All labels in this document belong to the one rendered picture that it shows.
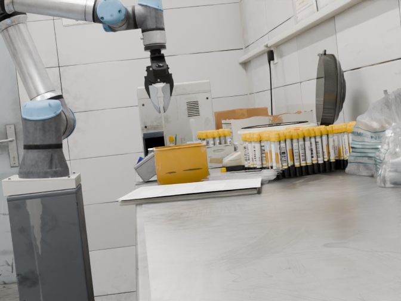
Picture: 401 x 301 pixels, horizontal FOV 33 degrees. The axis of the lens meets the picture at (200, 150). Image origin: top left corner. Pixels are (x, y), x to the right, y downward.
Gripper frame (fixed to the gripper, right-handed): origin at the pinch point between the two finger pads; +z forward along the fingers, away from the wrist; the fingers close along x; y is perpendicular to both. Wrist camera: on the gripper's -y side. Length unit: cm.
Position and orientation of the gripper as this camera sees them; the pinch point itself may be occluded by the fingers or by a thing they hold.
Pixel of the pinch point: (162, 108)
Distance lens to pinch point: 216.3
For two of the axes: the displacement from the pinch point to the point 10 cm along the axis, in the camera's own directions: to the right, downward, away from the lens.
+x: -9.9, 1.1, -0.5
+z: 1.1, 9.9, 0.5
